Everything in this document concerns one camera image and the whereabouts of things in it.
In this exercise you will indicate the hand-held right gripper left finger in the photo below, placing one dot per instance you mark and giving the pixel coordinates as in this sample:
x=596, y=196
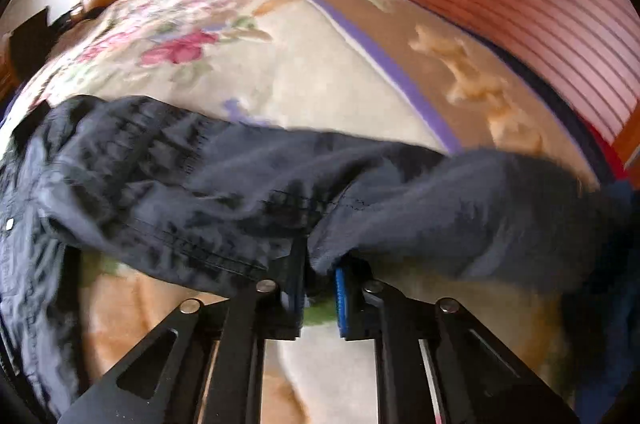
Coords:
x=298, y=304

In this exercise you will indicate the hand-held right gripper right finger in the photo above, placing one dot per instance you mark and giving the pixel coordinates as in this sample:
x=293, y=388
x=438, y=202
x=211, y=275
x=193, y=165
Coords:
x=342, y=304

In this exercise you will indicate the dark quilted jacket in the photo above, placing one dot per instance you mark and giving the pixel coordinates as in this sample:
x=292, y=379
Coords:
x=200, y=184

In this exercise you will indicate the floral plush blanket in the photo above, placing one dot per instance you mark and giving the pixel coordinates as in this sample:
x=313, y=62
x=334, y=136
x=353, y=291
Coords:
x=300, y=69

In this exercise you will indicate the navy blue blanket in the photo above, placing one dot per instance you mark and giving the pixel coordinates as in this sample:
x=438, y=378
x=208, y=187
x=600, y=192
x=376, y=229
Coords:
x=615, y=304

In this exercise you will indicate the red cloth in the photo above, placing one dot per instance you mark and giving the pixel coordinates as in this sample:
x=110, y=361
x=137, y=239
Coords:
x=609, y=154

